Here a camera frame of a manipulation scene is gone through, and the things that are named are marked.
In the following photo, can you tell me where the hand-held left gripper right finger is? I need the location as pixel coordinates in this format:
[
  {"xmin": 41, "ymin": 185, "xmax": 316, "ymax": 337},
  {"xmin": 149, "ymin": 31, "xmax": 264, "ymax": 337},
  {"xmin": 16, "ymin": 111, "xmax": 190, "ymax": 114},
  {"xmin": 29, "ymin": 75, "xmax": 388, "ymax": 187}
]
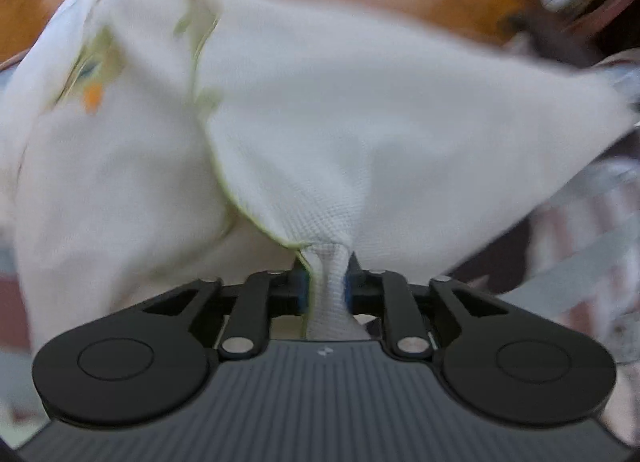
[{"xmin": 344, "ymin": 252, "xmax": 511, "ymax": 361}]

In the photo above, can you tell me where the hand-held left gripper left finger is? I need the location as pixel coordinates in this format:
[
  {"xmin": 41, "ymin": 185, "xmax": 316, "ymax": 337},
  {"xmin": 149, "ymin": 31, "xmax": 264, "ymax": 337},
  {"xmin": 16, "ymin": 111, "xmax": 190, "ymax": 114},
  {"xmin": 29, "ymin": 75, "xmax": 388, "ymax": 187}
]
[{"xmin": 142, "ymin": 262, "xmax": 313, "ymax": 361}]

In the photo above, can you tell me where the white shirt with green trim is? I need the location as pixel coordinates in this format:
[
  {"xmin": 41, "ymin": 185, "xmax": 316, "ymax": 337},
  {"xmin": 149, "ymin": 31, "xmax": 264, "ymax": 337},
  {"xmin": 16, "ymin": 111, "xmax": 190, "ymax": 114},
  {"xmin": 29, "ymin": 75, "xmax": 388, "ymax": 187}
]
[{"xmin": 0, "ymin": 0, "xmax": 638, "ymax": 355}]

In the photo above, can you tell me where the dark wooden furniture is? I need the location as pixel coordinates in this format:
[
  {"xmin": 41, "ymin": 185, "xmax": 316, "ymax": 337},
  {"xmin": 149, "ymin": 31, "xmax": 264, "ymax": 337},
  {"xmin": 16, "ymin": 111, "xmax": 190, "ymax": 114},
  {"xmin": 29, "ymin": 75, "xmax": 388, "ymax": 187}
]
[{"xmin": 500, "ymin": 0, "xmax": 640, "ymax": 68}]

